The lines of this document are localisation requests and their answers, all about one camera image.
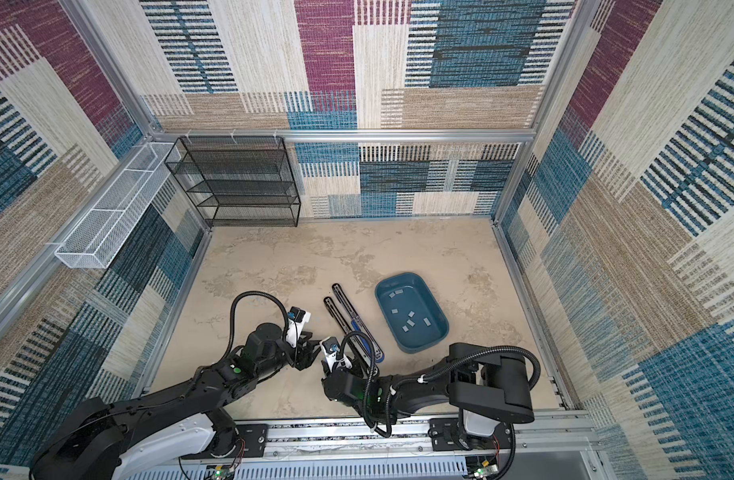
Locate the black stapler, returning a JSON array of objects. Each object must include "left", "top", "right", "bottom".
[{"left": 323, "top": 296, "right": 370, "bottom": 373}]

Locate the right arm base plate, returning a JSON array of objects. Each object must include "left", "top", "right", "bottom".
[{"left": 428, "top": 417, "right": 516, "bottom": 452}]

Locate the blue stapler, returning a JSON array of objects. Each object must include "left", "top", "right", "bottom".
[{"left": 332, "top": 283, "right": 385, "bottom": 363}]

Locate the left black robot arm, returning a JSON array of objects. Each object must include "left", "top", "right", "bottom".
[{"left": 29, "top": 307, "right": 317, "bottom": 479}]

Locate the teal plastic tray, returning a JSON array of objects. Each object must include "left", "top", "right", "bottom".
[{"left": 375, "top": 272, "right": 450, "bottom": 354}]

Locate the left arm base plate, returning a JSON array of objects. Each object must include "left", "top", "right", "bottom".
[{"left": 228, "top": 423, "right": 269, "bottom": 460}]

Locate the white wire mesh basket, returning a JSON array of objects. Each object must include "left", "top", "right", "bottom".
[{"left": 55, "top": 142, "right": 173, "bottom": 269}]

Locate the black wire mesh shelf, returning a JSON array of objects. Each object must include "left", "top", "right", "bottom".
[{"left": 164, "top": 136, "right": 301, "bottom": 228}]

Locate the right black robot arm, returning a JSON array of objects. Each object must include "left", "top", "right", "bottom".
[{"left": 320, "top": 332, "right": 542, "bottom": 438}]

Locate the aluminium mounting rail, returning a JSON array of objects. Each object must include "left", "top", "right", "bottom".
[{"left": 90, "top": 410, "right": 602, "bottom": 480}]

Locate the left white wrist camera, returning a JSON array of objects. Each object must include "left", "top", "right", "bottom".
[{"left": 285, "top": 307, "right": 311, "bottom": 349}]

